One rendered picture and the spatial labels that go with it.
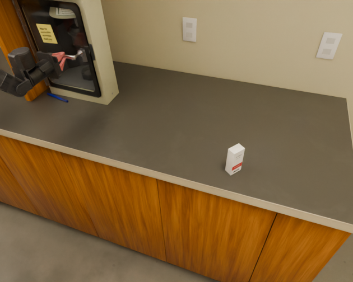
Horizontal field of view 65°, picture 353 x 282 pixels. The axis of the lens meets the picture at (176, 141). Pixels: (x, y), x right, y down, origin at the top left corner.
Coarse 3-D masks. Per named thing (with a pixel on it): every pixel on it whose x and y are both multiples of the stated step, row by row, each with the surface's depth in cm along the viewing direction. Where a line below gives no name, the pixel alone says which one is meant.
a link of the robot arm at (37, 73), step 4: (32, 68) 96; (36, 68) 97; (24, 72) 94; (28, 72) 95; (32, 72) 95; (36, 72) 96; (40, 72) 98; (28, 76) 94; (32, 76) 95; (36, 76) 96; (40, 76) 98; (32, 80) 95; (36, 80) 96; (40, 80) 98; (32, 84) 96
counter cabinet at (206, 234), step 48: (0, 144) 134; (0, 192) 180; (48, 192) 152; (96, 192) 131; (144, 192) 116; (192, 192) 104; (144, 240) 149; (192, 240) 129; (240, 240) 114; (288, 240) 102; (336, 240) 93
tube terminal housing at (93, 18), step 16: (64, 0) 100; (80, 0) 97; (96, 0) 105; (96, 16) 107; (96, 32) 109; (96, 48) 111; (96, 64) 114; (112, 64) 125; (112, 80) 127; (80, 96) 131; (112, 96) 131
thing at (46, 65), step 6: (36, 54) 101; (42, 54) 100; (48, 54) 99; (42, 60) 100; (48, 60) 101; (36, 66) 98; (42, 66) 99; (48, 66) 100; (54, 66) 102; (48, 72) 101; (54, 72) 104
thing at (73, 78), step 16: (32, 0) 103; (48, 0) 100; (32, 16) 108; (48, 16) 105; (64, 16) 102; (80, 16) 99; (32, 32) 114; (64, 32) 107; (80, 32) 104; (48, 48) 116; (64, 48) 112; (80, 48) 109; (64, 64) 118; (80, 64) 115; (48, 80) 130; (64, 80) 125; (80, 80) 121; (96, 80) 117; (96, 96) 124
